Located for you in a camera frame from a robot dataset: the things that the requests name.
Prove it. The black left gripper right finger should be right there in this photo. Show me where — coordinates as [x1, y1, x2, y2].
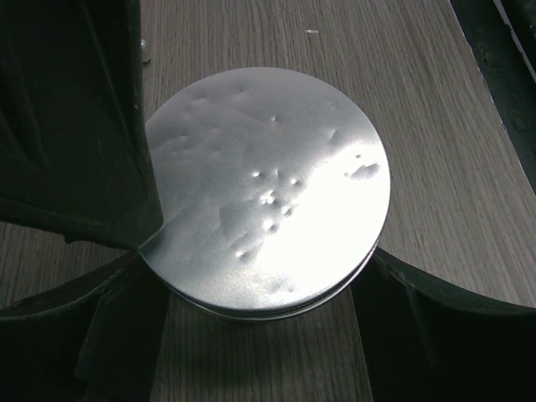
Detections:
[351, 249, 535, 401]

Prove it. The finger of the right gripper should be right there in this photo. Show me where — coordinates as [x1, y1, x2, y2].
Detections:
[1, 1, 163, 249]

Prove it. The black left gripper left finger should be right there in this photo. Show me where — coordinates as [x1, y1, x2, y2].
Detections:
[1, 254, 169, 401]

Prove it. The white jar lid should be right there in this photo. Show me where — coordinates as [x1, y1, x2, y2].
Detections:
[140, 67, 391, 322]

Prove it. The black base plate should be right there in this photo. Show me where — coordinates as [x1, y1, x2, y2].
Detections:
[451, 1, 535, 187]

